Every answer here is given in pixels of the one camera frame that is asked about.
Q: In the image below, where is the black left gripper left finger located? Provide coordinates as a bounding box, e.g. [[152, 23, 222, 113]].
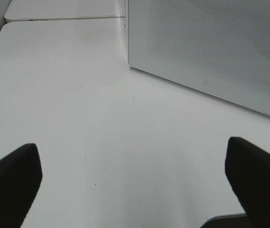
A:
[[0, 143, 43, 228]]

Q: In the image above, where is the white microwave oven body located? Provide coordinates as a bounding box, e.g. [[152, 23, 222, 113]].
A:
[[116, 0, 129, 63]]

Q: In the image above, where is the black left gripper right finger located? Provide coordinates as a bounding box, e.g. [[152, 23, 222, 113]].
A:
[[225, 137, 270, 228]]

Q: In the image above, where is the white microwave door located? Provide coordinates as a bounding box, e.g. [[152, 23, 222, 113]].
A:
[[127, 0, 270, 116]]

